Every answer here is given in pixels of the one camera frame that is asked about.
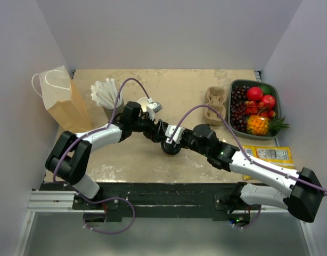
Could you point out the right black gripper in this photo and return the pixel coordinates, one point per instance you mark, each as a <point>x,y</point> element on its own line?
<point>186,132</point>

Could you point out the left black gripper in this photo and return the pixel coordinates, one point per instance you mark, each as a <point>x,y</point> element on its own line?
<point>156,134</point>

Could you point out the brown paper coffee cup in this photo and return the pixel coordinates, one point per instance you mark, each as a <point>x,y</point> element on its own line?
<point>143,102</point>

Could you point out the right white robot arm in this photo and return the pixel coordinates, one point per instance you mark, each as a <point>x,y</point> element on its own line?
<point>299,192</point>

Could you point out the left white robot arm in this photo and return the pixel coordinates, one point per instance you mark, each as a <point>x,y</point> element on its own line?
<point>69,158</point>

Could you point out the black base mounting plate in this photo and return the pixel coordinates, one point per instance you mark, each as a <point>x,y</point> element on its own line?
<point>215,201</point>

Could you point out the cardboard cup carrier tray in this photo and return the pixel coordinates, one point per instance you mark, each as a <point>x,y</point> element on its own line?
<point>216,98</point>

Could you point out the dark red grapes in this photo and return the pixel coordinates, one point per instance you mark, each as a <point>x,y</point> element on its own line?
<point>238,116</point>

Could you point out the red yellow cherries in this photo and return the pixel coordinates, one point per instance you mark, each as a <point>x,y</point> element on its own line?
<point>257,108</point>

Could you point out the red apple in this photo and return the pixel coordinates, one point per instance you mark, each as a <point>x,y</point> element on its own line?
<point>254,94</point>
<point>268,101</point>

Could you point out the grey fruit tray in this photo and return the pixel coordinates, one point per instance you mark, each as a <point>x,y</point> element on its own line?
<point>249,84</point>

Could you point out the brown paper bag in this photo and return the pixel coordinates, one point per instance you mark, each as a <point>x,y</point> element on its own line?
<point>62,100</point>

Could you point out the yellow snack packet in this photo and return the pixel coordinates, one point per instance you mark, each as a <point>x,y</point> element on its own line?
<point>280,156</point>

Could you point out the green lime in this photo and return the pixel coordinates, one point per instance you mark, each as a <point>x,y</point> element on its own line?
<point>265,89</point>

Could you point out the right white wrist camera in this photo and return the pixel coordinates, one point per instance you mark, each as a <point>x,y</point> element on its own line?
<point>174,134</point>

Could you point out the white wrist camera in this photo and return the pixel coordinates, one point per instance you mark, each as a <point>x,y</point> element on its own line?
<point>174,134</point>
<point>153,106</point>

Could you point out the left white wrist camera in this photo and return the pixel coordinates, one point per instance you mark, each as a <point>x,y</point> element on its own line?
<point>153,106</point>

